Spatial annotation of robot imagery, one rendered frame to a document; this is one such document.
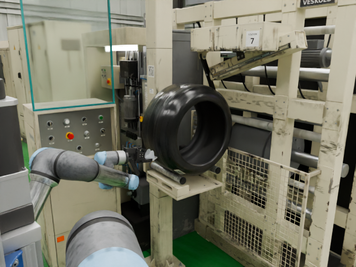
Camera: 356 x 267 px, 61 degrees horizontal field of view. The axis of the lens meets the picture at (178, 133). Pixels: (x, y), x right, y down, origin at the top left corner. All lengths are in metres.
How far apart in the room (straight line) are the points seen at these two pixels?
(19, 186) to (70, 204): 1.60
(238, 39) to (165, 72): 0.52
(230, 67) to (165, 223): 1.22
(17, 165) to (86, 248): 0.31
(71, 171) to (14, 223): 0.51
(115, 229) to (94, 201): 1.89
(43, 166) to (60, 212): 1.07
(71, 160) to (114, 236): 0.78
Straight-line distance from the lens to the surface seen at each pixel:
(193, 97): 1.70
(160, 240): 2.41
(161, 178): 1.93
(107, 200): 2.43
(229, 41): 1.85
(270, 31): 1.74
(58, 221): 2.35
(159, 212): 2.28
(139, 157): 1.67
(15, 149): 0.71
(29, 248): 0.78
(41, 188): 1.28
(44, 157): 1.30
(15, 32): 5.91
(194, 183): 2.02
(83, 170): 1.24
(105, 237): 0.48
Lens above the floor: 1.62
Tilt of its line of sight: 15 degrees down
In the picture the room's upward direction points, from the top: straight up
